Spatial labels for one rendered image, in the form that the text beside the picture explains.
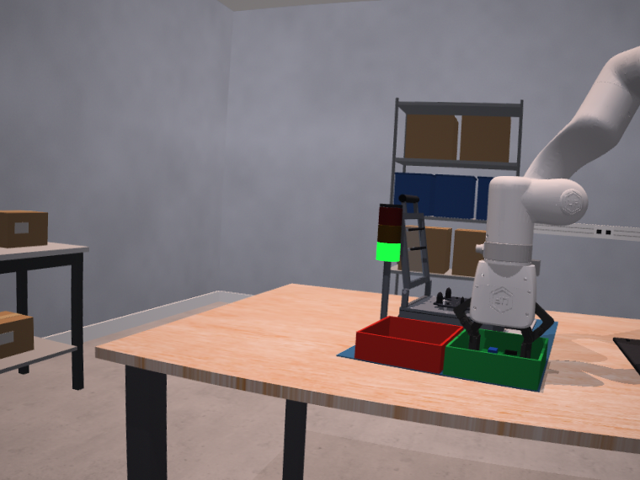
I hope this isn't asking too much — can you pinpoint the green circuit board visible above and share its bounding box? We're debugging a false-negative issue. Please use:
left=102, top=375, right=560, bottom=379
left=482, top=347, right=520, bottom=357

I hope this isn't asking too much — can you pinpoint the green bin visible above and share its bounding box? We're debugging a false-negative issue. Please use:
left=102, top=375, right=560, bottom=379
left=443, top=329, right=548, bottom=391

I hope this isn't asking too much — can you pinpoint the red bin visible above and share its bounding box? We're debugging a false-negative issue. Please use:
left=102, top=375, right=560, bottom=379
left=355, top=316, right=463, bottom=374

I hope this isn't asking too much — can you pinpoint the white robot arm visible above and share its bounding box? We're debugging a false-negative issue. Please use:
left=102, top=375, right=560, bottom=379
left=476, top=46, right=640, bottom=276

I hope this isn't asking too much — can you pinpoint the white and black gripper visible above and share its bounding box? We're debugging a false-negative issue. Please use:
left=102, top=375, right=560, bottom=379
left=453, top=259, right=554, bottom=359

